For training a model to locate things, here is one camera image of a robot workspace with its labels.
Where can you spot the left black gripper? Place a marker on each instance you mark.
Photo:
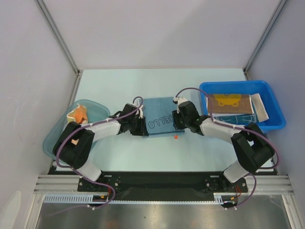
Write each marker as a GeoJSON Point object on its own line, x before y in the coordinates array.
{"type": "Point", "coordinates": [142, 130]}

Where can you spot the white cable duct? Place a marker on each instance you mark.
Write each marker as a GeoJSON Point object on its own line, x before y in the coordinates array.
{"type": "Point", "coordinates": [99, 199]}

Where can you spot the right aluminium frame post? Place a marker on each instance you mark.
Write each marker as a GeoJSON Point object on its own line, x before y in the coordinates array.
{"type": "Point", "coordinates": [271, 23]}

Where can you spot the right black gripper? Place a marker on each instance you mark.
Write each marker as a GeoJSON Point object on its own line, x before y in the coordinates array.
{"type": "Point", "coordinates": [177, 120]}

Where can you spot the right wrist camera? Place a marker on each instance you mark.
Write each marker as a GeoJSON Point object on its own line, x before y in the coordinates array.
{"type": "Point", "coordinates": [179, 100]}

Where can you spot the left aluminium frame post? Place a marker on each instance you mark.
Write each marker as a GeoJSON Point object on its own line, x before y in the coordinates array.
{"type": "Point", "coordinates": [57, 34]}

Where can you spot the teal translucent basket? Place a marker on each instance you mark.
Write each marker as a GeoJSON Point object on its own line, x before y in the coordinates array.
{"type": "Point", "coordinates": [95, 112]}

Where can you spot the blue plastic bin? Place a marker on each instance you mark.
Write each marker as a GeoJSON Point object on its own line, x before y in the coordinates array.
{"type": "Point", "coordinates": [276, 119]}

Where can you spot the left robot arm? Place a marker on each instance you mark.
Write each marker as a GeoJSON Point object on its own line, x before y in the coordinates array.
{"type": "Point", "coordinates": [75, 143]}

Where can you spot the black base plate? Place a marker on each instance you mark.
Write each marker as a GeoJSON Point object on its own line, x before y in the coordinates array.
{"type": "Point", "coordinates": [167, 185]}

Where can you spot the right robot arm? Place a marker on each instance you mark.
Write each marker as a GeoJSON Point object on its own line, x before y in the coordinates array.
{"type": "Point", "coordinates": [250, 144]}

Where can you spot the orange brown towel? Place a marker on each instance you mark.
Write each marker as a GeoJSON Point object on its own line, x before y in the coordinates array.
{"type": "Point", "coordinates": [229, 104]}

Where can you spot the Doraemon teal beige towel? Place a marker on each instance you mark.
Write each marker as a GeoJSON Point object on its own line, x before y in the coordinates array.
{"type": "Point", "coordinates": [259, 115]}

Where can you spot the aluminium front rail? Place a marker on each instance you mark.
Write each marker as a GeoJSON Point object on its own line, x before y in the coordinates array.
{"type": "Point", "coordinates": [67, 184]}

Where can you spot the light blue towel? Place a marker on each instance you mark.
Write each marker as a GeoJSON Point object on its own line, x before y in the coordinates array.
{"type": "Point", "coordinates": [159, 117]}

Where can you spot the aluminium frame post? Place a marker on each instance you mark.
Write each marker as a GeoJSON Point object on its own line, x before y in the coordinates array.
{"type": "Point", "coordinates": [57, 34]}
{"type": "Point", "coordinates": [271, 23]}

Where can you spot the peach orange patterned towel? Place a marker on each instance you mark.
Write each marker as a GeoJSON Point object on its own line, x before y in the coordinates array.
{"type": "Point", "coordinates": [78, 115]}

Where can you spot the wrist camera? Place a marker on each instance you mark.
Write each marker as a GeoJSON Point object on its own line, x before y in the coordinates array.
{"type": "Point", "coordinates": [179, 100]}
{"type": "Point", "coordinates": [139, 112]}

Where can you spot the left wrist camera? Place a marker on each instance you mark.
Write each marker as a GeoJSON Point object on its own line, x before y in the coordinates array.
{"type": "Point", "coordinates": [139, 112]}

